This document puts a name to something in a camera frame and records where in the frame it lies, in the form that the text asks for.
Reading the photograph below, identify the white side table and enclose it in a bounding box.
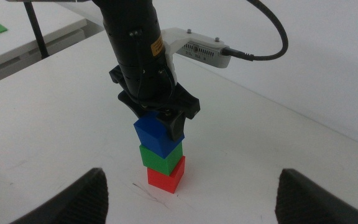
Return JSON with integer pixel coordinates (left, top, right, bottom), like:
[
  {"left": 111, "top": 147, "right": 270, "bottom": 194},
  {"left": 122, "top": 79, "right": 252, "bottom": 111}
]
[{"left": 0, "top": 0, "right": 88, "bottom": 90}]

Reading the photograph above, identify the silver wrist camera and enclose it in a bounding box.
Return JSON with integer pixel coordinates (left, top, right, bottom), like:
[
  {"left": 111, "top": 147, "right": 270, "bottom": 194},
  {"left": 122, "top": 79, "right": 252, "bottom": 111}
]
[{"left": 177, "top": 42, "right": 232, "bottom": 69}]

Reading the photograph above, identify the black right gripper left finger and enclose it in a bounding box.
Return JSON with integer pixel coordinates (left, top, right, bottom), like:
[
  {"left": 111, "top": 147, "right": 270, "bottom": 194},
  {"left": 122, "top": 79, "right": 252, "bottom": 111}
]
[{"left": 9, "top": 167, "right": 109, "bottom": 224}]

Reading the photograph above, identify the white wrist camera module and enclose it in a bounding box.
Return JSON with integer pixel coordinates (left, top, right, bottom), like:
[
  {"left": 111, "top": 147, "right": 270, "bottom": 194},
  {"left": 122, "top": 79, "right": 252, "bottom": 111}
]
[{"left": 162, "top": 27, "right": 229, "bottom": 86}]

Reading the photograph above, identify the green cube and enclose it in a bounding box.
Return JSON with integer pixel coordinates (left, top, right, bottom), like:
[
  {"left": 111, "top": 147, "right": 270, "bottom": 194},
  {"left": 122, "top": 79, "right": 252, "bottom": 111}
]
[{"left": 139, "top": 141, "right": 184, "bottom": 177}]

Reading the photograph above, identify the black stand pole with clamp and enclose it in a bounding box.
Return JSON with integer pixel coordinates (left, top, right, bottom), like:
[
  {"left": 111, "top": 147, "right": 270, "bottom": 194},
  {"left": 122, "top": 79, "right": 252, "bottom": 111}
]
[{"left": 23, "top": 1, "right": 50, "bottom": 60}]

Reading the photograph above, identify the red cube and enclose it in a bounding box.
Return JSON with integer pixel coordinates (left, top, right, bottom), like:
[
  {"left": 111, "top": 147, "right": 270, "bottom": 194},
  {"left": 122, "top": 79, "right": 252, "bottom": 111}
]
[{"left": 147, "top": 155, "right": 186, "bottom": 194}]

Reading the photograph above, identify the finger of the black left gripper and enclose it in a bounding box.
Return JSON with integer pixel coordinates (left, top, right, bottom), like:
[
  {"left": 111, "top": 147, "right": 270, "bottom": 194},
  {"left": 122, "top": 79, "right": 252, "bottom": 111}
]
[{"left": 157, "top": 111, "right": 186, "bottom": 142}]

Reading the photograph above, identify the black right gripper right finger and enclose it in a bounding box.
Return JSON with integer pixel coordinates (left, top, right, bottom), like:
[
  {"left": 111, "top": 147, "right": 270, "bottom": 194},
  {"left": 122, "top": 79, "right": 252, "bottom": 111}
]
[{"left": 274, "top": 168, "right": 358, "bottom": 224}]

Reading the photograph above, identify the blue cube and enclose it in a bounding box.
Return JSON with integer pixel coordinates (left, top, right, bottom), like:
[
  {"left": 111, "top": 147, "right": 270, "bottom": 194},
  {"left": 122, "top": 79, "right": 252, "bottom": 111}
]
[{"left": 133, "top": 111, "right": 186, "bottom": 160}]

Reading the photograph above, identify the black camera cable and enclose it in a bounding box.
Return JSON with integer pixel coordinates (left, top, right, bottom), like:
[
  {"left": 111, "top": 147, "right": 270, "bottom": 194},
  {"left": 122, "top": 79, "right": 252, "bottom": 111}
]
[{"left": 221, "top": 0, "right": 289, "bottom": 62}]

